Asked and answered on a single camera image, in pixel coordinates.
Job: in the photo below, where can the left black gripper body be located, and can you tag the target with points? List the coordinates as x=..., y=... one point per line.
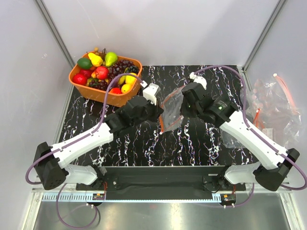
x=150, y=113

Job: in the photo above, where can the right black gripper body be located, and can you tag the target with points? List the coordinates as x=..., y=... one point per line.
x=190, y=110

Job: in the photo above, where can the clear orange-zipper bag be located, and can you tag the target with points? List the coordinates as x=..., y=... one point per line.
x=171, y=117

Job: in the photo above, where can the purple grape bunch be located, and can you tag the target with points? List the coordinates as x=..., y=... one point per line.
x=119, y=68

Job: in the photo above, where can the red apple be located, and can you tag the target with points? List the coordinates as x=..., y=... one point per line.
x=101, y=72

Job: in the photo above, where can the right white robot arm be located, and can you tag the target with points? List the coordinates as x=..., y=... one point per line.
x=274, y=161

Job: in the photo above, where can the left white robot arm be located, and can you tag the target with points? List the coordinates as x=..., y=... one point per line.
x=53, y=163

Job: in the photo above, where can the pile of zip bags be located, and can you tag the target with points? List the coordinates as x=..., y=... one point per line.
x=270, y=107

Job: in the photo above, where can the small yellow lemon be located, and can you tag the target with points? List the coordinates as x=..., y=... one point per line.
x=126, y=88

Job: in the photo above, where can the red tomato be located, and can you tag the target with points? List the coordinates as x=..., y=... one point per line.
x=116, y=90

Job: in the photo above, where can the black grape cluster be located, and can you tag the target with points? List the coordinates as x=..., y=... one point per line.
x=132, y=69

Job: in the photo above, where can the dark grape bunch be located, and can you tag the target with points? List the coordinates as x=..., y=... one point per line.
x=97, y=84

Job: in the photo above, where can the orange plastic fruit basket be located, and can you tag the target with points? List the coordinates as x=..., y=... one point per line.
x=98, y=95

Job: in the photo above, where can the yellow pear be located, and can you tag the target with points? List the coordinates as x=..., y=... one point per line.
x=96, y=60

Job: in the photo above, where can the red round fruit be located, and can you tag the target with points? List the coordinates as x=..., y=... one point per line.
x=79, y=79

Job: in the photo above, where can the dark green avocado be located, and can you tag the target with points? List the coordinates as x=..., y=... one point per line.
x=84, y=63

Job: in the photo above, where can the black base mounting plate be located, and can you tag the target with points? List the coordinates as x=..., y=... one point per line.
x=163, y=183

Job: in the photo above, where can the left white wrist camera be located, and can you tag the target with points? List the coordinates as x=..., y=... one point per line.
x=150, y=92

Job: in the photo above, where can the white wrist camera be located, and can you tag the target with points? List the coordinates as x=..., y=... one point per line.
x=150, y=92
x=198, y=79

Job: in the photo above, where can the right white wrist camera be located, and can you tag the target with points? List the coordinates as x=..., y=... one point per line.
x=198, y=79

